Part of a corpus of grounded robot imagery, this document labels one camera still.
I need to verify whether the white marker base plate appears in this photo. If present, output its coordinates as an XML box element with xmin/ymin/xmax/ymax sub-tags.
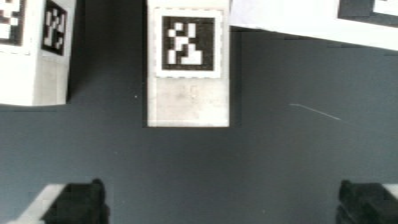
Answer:
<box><xmin>231</xmin><ymin>0</ymin><xmax>398</xmax><ymax>51</ymax></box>

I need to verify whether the white table leg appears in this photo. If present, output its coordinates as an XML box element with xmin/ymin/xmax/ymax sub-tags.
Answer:
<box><xmin>148</xmin><ymin>0</ymin><xmax>231</xmax><ymax>127</ymax></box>
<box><xmin>0</xmin><ymin>0</ymin><xmax>78</xmax><ymax>106</ymax></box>

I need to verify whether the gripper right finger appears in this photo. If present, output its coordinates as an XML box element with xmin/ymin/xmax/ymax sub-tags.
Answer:
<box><xmin>336</xmin><ymin>180</ymin><xmax>398</xmax><ymax>224</ymax></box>

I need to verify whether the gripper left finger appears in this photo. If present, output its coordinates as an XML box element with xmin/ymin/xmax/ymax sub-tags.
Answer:
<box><xmin>14</xmin><ymin>178</ymin><xmax>112</xmax><ymax>224</ymax></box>

